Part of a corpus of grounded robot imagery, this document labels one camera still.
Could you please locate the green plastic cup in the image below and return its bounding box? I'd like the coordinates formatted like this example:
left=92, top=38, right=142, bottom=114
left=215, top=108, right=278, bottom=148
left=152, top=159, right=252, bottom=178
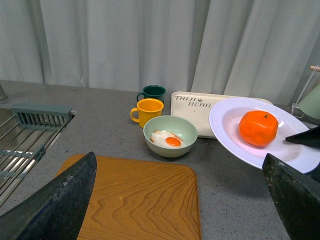
left=298, top=84, right=320, bottom=119

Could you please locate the orange mandarin fruit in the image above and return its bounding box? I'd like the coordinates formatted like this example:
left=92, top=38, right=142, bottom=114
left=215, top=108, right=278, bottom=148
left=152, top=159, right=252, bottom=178
left=238, top=110, right=279, bottom=147

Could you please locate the light green bowl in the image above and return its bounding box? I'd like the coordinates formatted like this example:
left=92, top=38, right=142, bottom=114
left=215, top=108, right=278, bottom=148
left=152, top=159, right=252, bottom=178
left=143, top=115, right=198, bottom=158

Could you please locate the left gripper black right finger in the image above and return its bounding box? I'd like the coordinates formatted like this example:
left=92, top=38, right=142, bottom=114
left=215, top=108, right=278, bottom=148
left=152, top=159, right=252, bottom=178
left=262, top=153, right=320, bottom=240

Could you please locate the grey curtain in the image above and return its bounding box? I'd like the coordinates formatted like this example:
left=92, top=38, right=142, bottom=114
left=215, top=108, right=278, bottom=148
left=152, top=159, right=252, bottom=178
left=0, top=0, right=320, bottom=105

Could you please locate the beige bear tray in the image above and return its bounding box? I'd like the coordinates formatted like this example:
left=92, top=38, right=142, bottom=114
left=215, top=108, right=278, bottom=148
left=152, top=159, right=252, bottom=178
left=170, top=91, right=274, bottom=140

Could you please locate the wooden cutting board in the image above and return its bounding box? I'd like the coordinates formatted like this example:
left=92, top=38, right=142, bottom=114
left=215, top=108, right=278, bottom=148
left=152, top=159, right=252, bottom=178
left=56, top=153, right=203, bottom=240

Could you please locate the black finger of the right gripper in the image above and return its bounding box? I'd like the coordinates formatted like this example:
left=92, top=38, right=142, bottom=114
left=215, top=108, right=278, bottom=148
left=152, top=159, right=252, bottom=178
left=285, top=126, right=320, bottom=150

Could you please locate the yellow mug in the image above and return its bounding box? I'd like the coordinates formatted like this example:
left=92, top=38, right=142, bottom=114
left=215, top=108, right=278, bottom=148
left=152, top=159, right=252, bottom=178
left=130, top=98, right=164, bottom=128

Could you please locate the white ceramic plate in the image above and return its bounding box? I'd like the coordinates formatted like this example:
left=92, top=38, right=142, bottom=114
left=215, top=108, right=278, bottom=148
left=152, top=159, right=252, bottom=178
left=209, top=97, right=320, bottom=174

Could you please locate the white cup rack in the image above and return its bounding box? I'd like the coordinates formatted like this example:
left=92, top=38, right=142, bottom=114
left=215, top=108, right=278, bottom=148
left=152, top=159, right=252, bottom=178
left=290, top=65, right=320, bottom=120

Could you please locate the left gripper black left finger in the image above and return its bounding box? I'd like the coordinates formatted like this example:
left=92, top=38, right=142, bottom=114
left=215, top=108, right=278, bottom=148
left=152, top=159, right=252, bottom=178
left=0, top=152, right=97, bottom=240

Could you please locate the sink drying rack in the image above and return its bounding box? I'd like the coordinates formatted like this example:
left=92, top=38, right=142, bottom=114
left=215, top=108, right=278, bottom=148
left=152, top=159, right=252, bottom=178
left=0, top=103, right=73, bottom=204

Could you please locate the fake fried egg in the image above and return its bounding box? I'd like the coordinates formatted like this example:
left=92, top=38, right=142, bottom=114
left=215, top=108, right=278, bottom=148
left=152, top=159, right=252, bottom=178
left=150, top=130, right=187, bottom=149

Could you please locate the dark green mug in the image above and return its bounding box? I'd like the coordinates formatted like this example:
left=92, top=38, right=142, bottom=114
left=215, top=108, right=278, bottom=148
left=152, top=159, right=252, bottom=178
left=136, top=85, right=167, bottom=102

